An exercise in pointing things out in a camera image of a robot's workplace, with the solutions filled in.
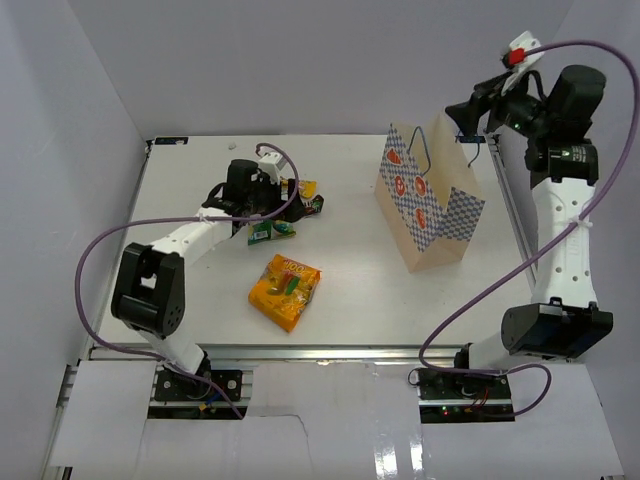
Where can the checkered paper bag blue handles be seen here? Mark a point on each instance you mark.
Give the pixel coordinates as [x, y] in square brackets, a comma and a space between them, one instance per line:
[428, 194]

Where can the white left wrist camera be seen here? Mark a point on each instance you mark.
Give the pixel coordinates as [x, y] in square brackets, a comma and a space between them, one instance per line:
[272, 164]

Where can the yellow candy packet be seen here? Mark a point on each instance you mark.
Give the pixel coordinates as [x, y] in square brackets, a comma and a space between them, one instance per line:
[307, 188]

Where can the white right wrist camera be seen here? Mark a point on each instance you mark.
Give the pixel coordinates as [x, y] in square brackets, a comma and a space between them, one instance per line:
[519, 59]

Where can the black XDOF label plate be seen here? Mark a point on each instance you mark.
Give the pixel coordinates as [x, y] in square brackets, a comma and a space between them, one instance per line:
[171, 140]

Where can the orange gummy candy bag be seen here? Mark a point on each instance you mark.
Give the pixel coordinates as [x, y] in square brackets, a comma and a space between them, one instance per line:
[284, 290]

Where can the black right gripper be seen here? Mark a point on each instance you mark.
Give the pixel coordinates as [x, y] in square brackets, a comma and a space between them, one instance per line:
[468, 114]

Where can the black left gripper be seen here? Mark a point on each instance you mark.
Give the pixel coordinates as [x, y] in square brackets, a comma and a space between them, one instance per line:
[293, 211]

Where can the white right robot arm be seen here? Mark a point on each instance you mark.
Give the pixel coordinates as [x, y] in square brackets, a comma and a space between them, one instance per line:
[562, 320]

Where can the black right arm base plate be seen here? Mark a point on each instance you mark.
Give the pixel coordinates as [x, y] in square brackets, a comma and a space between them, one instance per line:
[447, 398]

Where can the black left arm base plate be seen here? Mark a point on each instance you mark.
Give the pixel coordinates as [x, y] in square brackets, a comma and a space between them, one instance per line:
[175, 397]

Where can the green snack bag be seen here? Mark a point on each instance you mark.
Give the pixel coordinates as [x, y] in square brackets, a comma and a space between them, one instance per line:
[269, 230]

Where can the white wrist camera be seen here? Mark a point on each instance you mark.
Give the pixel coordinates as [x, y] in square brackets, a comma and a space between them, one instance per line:
[272, 164]
[519, 59]

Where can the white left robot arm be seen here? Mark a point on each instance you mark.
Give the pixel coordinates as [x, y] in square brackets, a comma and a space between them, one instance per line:
[150, 289]

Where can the dark purple candy packet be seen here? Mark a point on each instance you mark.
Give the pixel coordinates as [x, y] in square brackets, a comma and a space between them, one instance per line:
[313, 206]

